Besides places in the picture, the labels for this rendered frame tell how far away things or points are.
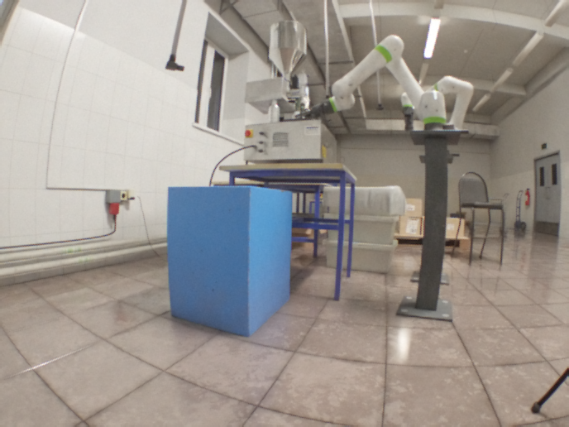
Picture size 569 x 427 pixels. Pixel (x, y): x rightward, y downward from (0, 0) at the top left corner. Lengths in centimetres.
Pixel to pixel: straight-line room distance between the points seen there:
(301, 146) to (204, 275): 90
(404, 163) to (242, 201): 1123
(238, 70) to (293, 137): 322
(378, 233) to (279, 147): 108
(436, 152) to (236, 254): 106
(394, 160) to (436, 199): 1065
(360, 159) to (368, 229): 991
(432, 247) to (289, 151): 94
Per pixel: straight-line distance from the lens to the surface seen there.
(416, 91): 175
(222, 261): 111
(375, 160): 1206
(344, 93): 155
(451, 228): 415
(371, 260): 230
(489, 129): 1201
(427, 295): 153
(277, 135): 168
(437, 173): 147
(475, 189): 341
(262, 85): 186
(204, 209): 114
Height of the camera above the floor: 55
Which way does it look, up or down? 2 degrees down
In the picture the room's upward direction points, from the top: 2 degrees clockwise
